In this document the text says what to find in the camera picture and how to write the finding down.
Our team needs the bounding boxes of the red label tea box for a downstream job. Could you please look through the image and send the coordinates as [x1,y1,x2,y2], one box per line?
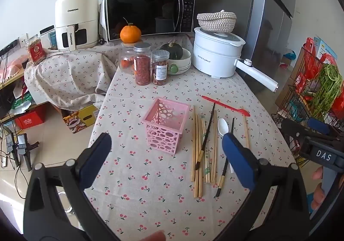
[28,38,46,66]

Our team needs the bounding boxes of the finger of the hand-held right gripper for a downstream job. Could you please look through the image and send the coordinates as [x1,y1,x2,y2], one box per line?
[281,118,332,151]
[307,118,344,139]

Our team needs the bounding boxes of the wooden chopstick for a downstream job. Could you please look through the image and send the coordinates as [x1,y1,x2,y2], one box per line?
[213,117,218,185]
[241,106,250,150]
[195,114,201,198]
[199,113,204,198]
[210,117,215,184]

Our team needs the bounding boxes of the pink perforated basket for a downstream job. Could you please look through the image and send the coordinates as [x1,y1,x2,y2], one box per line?
[141,98,191,154]

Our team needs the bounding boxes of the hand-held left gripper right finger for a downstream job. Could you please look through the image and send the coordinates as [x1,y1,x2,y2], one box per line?
[218,133,315,241]

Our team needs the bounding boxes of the wooden shelf unit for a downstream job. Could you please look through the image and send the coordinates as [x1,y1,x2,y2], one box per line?
[0,69,54,123]

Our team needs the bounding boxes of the red plastic bag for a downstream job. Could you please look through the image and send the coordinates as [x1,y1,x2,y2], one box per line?
[304,37,338,91]
[332,88,344,123]

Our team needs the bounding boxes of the white electric pot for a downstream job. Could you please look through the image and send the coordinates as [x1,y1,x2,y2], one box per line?
[193,27,279,93]

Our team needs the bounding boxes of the person's right hand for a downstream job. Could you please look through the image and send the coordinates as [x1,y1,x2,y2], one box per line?
[311,167,327,212]

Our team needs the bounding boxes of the brown cardboard box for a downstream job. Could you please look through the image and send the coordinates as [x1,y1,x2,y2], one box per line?
[275,53,304,113]

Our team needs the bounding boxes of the orange with stem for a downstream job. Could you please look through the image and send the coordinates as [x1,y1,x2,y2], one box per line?
[120,18,142,43]

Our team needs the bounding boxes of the white pot green handle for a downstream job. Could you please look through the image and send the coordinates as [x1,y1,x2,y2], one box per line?
[168,48,192,75]

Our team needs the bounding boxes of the white plastic spoon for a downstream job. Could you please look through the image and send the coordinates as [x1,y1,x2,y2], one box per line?
[217,118,235,174]

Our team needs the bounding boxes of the woven rope basket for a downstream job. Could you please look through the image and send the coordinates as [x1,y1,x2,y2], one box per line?
[197,9,237,33]

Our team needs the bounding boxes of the blue and white box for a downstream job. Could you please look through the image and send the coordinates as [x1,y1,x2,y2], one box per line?
[313,36,338,60]

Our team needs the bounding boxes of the green plastic bag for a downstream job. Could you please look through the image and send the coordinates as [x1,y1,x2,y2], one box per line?
[11,91,34,110]

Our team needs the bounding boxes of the pink cloth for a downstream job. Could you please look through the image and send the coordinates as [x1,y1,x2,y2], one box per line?
[0,56,27,78]

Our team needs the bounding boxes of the green vegetables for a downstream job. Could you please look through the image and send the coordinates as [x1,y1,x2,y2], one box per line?
[306,64,344,121]

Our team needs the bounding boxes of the small floral table cover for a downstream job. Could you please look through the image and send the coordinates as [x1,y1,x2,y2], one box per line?
[24,42,117,111]

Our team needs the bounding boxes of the black microwave oven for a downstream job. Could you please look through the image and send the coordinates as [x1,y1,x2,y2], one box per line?
[103,0,196,42]

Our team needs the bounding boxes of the labelled jar of dried fruit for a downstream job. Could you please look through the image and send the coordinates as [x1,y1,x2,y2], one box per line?
[151,49,170,86]

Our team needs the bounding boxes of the glass jar wooden lid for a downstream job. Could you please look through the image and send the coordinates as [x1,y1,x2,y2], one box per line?
[119,40,144,72]

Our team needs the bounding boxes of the person's left hand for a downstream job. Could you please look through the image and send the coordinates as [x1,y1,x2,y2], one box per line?
[140,231,166,241]

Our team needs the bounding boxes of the power strip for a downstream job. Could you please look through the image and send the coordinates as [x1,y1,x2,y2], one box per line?
[0,41,19,55]

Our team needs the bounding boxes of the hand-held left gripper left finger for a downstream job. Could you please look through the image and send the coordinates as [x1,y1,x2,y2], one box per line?
[23,132,127,241]

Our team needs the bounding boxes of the paper-wrapped chopsticks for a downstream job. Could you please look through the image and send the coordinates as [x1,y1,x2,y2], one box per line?
[201,115,211,184]

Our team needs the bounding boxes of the clear plastic container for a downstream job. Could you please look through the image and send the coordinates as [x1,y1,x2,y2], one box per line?
[40,26,58,50]

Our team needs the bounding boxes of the printed cardboard box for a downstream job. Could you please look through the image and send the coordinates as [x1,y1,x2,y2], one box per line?
[62,104,98,134]

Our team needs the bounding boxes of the jar of red berries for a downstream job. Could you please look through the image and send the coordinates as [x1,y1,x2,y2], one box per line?
[133,42,152,86]

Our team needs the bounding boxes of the black chopstick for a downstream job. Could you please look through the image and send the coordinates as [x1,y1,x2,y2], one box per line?
[195,103,216,170]
[215,118,235,197]

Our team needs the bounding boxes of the cream air fryer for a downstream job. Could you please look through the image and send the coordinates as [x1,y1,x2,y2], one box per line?
[55,0,99,51]

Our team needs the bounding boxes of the green pumpkin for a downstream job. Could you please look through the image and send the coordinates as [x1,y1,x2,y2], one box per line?
[160,42,184,60]

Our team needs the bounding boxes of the black wire rack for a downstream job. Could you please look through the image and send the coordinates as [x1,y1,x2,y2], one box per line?
[271,42,344,150]

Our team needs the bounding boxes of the grey refrigerator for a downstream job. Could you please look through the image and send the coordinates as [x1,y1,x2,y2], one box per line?
[242,0,299,94]

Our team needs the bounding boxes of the black device with cable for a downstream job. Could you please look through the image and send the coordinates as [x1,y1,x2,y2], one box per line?
[17,134,39,172]
[5,134,17,166]

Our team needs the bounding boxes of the red plastic spoon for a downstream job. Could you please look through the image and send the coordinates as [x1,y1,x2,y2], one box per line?
[201,95,251,117]

